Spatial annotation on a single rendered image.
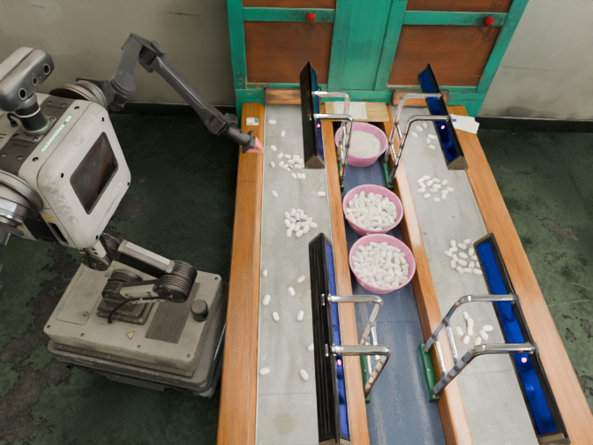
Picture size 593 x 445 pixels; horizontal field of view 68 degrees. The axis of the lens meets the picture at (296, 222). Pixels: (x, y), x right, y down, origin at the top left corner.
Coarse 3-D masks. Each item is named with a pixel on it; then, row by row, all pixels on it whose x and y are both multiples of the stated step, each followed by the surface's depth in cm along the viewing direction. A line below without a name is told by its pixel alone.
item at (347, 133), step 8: (320, 96) 186; (328, 96) 185; (336, 96) 185; (344, 96) 185; (344, 104) 190; (344, 112) 192; (344, 120) 196; (352, 120) 177; (344, 128) 194; (352, 128) 180; (344, 136) 192; (344, 152) 191; (344, 160) 194; (344, 168) 198
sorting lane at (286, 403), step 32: (288, 128) 227; (288, 160) 213; (288, 192) 200; (320, 224) 189; (288, 256) 179; (288, 288) 170; (288, 320) 162; (288, 352) 154; (288, 384) 147; (256, 416) 141; (288, 416) 141
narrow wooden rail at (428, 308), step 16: (384, 128) 227; (400, 176) 205; (400, 192) 199; (400, 224) 198; (416, 224) 188; (416, 240) 183; (416, 256) 178; (416, 272) 175; (416, 288) 175; (432, 288) 169; (432, 304) 165; (432, 320) 161; (432, 352) 156; (448, 352) 154; (448, 368) 150; (448, 384) 147; (448, 400) 144; (448, 416) 142; (464, 416) 141; (448, 432) 142; (464, 432) 138
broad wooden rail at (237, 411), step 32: (256, 128) 222; (256, 160) 208; (256, 192) 196; (256, 224) 185; (256, 256) 176; (256, 288) 168; (256, 320) 160; (224, 352) 151; (256, 352) 153; (224, 384) 144; (256, 384) 147; (224, 416) 138
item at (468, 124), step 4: (452, 116) 234; (456, 116) 234; (460, 116) 234; (456, 120) 232; (460, 120) 232; (464, 120) 232; (468, 120) 232; (472, 120) 232; (456, 124) 229; (460, 124) 229; (464, 124) 230; (468, 124) 230; (472, 124) 230; (476, 124) 230; (456, 128) 228; (460, 128) 228; (464, 128) 228; (468, 128) 228; (472, 128) 228; (476, 128) 228; (472, 132) 226; (476, 132) 226
